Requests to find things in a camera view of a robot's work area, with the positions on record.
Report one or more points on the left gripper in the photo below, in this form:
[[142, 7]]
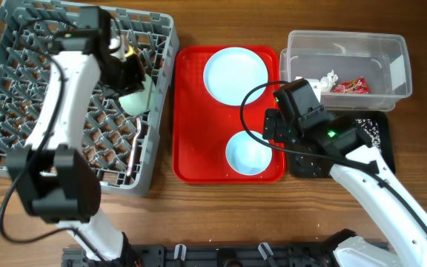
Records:
[[136, 78]]

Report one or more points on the clear plastic bin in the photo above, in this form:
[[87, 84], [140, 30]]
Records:
[[381, 59]]

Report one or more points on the white plastic fork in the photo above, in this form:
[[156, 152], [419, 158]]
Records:
[[131, 160]]

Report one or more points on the green bowl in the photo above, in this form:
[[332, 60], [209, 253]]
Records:
[[139, 102]]

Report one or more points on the black plastic tray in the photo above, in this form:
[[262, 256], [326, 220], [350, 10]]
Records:
[[309, 167]]

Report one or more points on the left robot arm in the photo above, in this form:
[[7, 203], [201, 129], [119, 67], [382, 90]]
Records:
[[49, 173]]

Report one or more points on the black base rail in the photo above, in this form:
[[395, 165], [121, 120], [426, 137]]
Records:
[[293, 255]]

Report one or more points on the red snack wrapper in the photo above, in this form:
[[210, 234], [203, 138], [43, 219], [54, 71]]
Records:
[[357, 86]]

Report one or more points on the white napkin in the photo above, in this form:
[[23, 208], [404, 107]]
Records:
[[328, 81]]

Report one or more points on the red plastic tray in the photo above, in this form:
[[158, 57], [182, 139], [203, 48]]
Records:
[[203, 126]]

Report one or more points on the grey dishwasher rack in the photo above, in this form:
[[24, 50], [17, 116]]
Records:
[[25, 28]]

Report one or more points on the small light blue bowl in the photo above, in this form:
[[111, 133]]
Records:
[[246, 156]]

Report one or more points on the light blue plate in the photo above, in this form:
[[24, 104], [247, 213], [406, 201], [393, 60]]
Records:
[[232, 72]]

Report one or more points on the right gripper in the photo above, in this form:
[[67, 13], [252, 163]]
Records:
[[279, 133]]

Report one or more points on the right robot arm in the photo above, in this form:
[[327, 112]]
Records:
[[357, 165]]

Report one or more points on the food scraps and rice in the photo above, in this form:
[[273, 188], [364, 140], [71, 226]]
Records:
[[372, 129]]

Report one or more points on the yellow cup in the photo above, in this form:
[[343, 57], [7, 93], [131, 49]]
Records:
[[130, 54]]

